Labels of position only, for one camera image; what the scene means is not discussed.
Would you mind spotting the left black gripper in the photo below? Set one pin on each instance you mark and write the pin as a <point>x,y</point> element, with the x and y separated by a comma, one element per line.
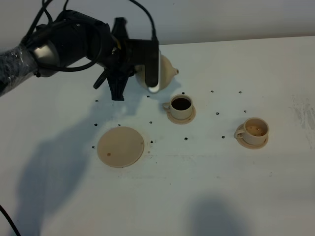
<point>116,69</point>

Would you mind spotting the beige ceramic teapot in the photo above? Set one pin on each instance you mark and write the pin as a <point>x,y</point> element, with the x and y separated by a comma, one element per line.
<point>166,73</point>

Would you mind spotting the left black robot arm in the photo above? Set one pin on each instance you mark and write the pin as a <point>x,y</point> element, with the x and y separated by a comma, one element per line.
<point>75,42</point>

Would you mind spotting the beige teacup near centre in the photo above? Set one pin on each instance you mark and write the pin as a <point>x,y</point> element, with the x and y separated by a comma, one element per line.
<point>180,107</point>

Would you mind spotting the beige teacup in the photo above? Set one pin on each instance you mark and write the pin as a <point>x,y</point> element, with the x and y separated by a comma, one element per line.
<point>180,107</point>
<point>254,132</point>

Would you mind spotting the small saucer under centre cup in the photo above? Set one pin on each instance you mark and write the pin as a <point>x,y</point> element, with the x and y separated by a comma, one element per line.
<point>182,121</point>

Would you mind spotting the small saucer under cup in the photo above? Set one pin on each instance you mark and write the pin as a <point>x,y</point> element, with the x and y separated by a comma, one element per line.
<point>182,121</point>
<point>253,146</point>

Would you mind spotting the large round beige saucer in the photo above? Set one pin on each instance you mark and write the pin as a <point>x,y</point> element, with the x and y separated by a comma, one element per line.
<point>120,147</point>

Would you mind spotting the small saucer under right cup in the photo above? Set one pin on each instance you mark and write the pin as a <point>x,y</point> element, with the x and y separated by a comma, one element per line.
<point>253,146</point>

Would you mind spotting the beige teacup on right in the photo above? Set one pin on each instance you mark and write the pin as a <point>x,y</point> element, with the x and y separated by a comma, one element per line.
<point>254,132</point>

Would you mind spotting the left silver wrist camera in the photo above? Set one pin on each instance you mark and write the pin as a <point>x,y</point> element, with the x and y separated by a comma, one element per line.
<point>146,53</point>

